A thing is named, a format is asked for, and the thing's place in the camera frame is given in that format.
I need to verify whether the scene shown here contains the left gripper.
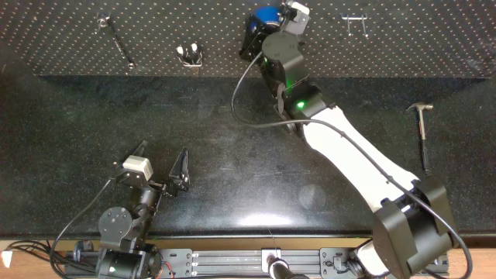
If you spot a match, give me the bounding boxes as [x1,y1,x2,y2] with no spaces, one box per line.
[112,139,191,197]

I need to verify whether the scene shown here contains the pliers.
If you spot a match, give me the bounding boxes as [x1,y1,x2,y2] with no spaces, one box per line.
[176,42,205,65]

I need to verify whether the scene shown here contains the wrench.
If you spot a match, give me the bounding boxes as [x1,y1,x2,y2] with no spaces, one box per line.
[96,14,136,70]

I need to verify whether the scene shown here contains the roll of blue tape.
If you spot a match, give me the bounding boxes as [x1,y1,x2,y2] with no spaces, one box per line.
[249,5,284,36]

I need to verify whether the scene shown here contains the black pegboard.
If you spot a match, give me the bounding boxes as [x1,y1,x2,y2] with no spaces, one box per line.
[0,0,496,80]

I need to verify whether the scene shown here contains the hammer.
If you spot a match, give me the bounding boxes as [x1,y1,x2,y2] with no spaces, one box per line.
[405,102,434,175]

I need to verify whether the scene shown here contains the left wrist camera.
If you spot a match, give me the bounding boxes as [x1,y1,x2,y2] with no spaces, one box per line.
[122,154,155,181]

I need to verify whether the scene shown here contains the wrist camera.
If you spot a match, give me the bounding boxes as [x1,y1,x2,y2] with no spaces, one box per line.
[285,1,312,35]
[122,154,155,181]

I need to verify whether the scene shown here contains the black cable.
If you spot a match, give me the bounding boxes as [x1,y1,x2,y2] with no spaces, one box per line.
[230,50,474,279]
[49,177,115,278]

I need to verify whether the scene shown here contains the mounting rail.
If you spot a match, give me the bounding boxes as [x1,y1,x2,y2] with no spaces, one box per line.
[5,239,450,279]

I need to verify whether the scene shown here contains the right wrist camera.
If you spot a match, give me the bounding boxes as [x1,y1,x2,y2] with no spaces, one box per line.
[285,1,312,35]

